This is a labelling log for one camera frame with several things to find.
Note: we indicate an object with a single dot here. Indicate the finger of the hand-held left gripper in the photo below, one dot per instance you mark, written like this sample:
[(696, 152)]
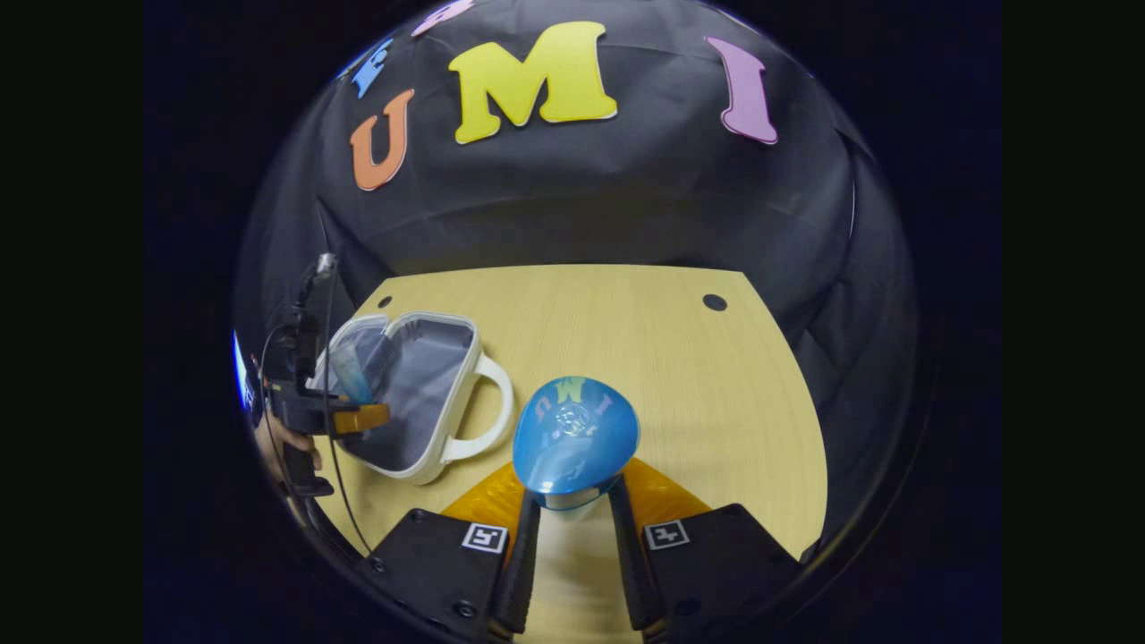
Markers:
[(358, 419)]

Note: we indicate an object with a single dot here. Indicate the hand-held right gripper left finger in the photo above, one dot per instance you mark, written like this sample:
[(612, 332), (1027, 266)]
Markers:
[(523, 563)]

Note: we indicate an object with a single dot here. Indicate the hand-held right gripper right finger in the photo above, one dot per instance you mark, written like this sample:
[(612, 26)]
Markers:
[(631, 563)]

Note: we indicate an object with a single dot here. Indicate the pale blue slim tube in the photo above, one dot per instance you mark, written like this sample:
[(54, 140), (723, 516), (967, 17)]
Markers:
[(353, 371)]

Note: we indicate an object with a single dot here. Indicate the white suitcase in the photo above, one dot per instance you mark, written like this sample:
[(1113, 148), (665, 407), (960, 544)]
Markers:
[(429, 385)]

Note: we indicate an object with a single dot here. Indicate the blue capped clear bottle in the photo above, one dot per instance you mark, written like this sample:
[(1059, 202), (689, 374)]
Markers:
[(572, 429)]

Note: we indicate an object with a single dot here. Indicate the blue lit screen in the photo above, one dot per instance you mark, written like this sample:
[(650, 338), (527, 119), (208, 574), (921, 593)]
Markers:
[(240, 371)]

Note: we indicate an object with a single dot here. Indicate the black table grommet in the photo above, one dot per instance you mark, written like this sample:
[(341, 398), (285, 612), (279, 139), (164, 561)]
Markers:
[(714, 302)]

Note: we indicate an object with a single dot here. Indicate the black backdrop cloth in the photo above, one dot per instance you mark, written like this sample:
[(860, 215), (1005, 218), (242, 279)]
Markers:
[(581, 197)]

